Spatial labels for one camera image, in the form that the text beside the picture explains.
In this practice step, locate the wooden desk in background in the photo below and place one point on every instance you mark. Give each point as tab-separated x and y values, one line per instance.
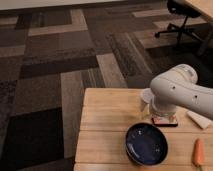
205	7

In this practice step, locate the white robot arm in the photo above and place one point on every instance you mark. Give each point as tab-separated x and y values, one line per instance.
178	87

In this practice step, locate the white folded cloth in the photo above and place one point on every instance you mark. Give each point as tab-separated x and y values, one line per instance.
201	121

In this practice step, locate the white paper cup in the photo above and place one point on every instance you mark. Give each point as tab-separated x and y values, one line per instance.
145	95

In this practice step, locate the dark blue ceramic bowl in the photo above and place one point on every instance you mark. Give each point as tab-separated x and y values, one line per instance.
145	144

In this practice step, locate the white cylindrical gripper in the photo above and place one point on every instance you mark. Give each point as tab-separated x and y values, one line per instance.
163	110

